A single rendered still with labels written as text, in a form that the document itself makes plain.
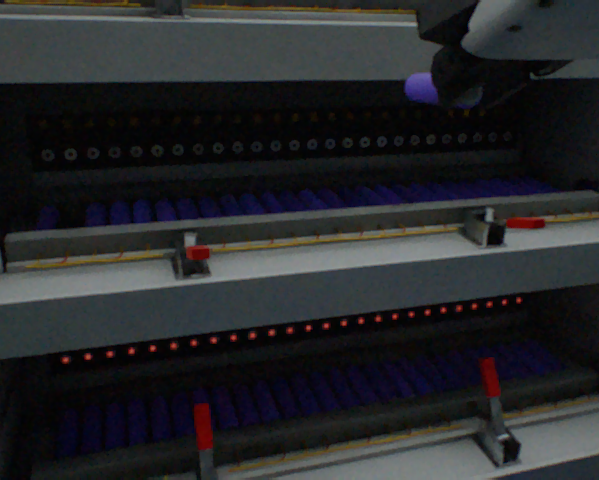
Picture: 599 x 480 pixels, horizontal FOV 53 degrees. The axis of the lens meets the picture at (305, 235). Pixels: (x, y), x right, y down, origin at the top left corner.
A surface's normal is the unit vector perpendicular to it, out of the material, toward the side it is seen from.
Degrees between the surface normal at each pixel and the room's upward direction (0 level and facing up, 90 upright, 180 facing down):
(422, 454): 21
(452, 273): 111
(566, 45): 177
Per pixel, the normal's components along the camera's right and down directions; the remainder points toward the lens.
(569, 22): 0.04, 0.99
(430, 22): -0.78, 0.02
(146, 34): 0.29, 0.37
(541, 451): 0.03, -0.93
